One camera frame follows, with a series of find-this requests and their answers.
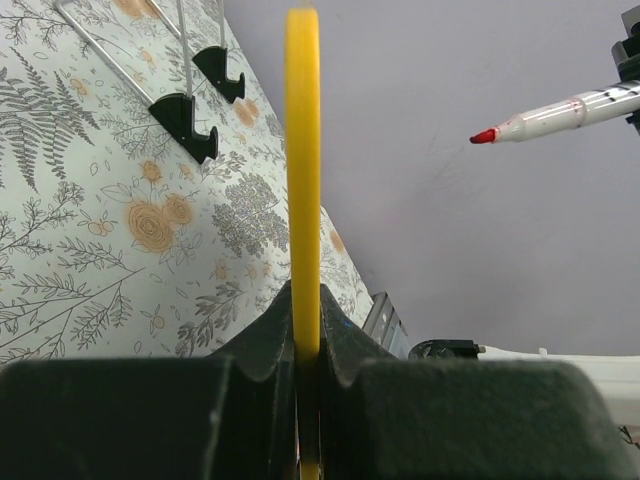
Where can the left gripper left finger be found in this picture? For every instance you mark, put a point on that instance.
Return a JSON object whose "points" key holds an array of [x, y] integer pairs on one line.
{"points": [[229, 415]]}

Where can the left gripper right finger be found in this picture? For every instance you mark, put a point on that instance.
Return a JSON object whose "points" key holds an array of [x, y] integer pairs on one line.
{"points": [[386, 418]]}

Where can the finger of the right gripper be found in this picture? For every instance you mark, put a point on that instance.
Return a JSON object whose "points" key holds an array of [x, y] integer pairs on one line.
{"points": [[626, 56]]}

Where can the red capped whiteboard marker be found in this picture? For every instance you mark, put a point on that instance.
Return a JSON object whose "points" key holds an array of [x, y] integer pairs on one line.
{"points": [[578, 111]]}

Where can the yellow framed whiteboard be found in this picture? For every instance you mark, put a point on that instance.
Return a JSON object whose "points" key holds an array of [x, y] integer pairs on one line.
{"points": [[303, 148]]}

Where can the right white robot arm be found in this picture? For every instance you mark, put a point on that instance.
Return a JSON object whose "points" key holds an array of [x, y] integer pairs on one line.
{"points": [[614, 378]]}

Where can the floral table mat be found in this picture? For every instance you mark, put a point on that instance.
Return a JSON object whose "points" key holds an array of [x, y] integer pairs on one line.
{"points": [[143, 186]]}

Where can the aluminium frame rail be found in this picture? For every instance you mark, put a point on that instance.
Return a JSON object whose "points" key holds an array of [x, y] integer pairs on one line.
{"points": [[385, 328]]}

